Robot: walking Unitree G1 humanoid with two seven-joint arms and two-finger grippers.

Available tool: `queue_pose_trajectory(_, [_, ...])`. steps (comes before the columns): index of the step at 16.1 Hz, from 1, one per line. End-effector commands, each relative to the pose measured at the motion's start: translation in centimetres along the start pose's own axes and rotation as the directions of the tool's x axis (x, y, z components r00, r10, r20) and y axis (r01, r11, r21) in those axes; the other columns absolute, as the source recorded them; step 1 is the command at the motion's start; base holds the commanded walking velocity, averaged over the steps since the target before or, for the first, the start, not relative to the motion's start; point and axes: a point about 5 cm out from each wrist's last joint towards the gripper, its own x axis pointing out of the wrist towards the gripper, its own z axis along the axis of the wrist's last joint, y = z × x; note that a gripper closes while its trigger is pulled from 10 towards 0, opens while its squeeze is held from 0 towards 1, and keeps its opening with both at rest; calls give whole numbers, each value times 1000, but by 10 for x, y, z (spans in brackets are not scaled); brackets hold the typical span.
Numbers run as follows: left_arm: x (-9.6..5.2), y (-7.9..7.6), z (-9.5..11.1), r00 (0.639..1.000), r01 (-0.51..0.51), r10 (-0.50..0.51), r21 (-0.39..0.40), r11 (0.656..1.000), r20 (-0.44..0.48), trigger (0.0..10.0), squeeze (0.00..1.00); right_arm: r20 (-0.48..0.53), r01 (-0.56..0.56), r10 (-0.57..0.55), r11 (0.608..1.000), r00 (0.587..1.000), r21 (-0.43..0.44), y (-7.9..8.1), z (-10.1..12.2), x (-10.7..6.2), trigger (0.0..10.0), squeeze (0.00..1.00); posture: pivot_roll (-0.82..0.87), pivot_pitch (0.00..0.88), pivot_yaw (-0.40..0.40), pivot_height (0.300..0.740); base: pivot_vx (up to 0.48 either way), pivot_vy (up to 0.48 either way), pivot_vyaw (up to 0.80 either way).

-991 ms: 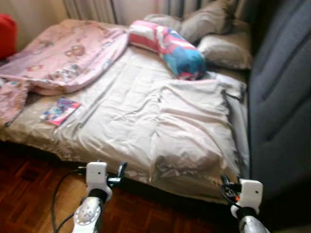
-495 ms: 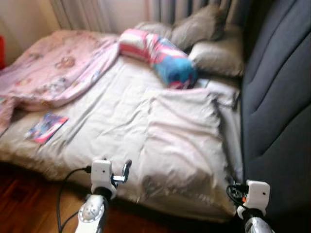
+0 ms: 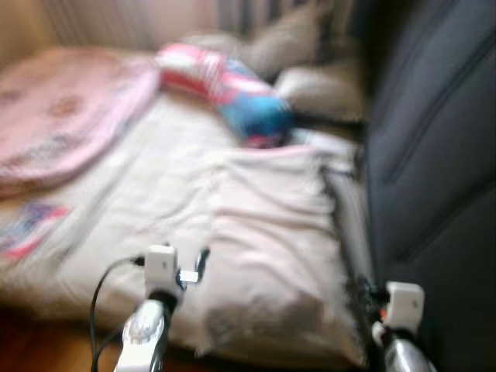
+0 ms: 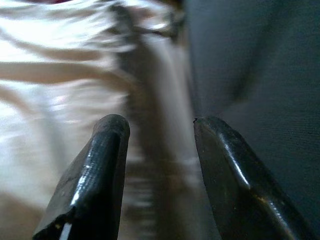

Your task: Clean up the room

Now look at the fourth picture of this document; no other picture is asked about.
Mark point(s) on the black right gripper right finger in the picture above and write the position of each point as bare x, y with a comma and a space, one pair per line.
230, 180

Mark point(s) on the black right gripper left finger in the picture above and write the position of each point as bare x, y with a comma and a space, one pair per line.
95, 175

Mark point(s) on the grey pink pillow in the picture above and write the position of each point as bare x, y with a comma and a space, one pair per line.
62, 62

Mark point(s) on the dark grey upholstered headboard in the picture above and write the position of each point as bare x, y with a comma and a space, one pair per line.
262, 62

